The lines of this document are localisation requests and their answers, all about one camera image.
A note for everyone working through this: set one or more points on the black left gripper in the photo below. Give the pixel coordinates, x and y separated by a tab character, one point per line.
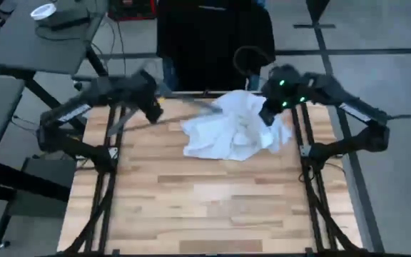
143	87

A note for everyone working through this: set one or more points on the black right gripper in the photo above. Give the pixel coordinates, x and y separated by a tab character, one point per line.
285	87

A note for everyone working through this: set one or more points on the white T-shirt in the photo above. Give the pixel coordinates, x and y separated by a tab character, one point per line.
234	132

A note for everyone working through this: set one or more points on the black garment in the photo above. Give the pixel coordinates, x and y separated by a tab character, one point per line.
209	43

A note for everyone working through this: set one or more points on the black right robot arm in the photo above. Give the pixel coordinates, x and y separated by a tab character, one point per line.
362	110

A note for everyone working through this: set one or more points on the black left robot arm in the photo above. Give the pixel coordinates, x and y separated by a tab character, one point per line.
70	110

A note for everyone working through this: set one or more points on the black caster wheel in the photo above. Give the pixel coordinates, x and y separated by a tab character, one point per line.
78	85

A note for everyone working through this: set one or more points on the red and black toolbox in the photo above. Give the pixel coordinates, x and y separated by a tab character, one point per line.
132	10

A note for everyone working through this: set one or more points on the black stand base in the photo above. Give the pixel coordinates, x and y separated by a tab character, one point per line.
316	10

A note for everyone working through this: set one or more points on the black flat device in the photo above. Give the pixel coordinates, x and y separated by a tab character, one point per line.
70	22

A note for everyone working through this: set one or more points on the white tape roll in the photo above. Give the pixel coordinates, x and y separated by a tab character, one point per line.
43	10

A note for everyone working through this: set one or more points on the large grey desk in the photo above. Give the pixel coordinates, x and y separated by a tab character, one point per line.
20	43

